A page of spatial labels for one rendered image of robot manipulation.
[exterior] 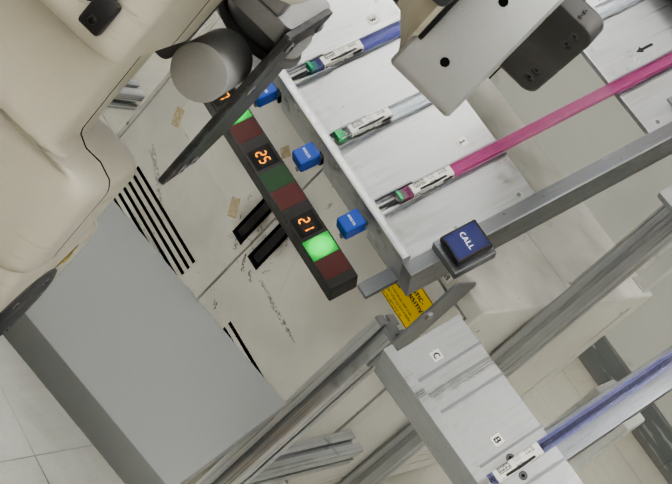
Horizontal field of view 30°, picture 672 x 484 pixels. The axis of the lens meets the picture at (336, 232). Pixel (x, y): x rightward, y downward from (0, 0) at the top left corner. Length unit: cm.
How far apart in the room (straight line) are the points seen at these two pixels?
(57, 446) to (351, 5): 83
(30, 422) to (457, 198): 82
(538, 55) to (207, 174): 136
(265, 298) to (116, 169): 114
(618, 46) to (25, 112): 105
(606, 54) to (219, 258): 76
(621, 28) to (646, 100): 12
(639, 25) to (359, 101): 40
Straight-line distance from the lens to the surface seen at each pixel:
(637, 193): 350
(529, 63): 83
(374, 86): 165
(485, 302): 185
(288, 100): 164
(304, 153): 158
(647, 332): 350
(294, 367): 202
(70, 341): 125
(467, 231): 151
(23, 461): 199
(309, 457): 186
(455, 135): 162
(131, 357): 128
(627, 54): 174
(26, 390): 208
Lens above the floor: 138
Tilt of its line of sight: 27 degrees down
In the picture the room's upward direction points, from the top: 45 degrees clockwise
